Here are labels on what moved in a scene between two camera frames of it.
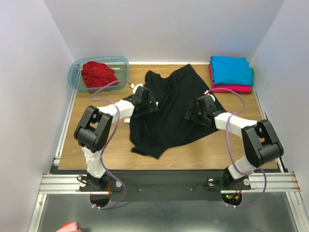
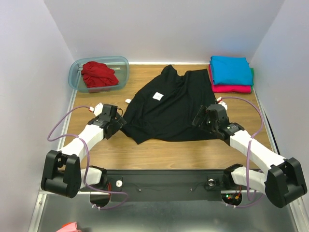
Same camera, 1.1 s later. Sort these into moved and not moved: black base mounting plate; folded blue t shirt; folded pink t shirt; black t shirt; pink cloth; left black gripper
Moved: black t shirt; left black gripper
Not moved: pink cloth; black base mounting plate; folded pink t shirt; folded blue t shirt
